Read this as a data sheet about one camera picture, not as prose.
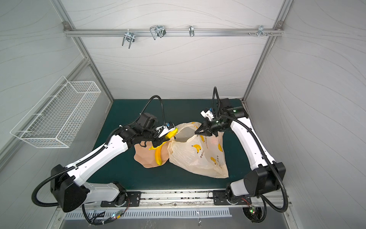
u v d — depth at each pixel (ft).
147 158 2.80
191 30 2.56
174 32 2.52
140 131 1.88
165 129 2.11
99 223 2.20
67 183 1.27
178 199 2.46
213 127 2.05
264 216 2.26
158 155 2.80
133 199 2.42
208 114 2.29
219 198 2.40
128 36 2.57
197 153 2.30
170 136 2.42
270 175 1.29
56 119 2.25
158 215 2.30
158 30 2.51
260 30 2.51
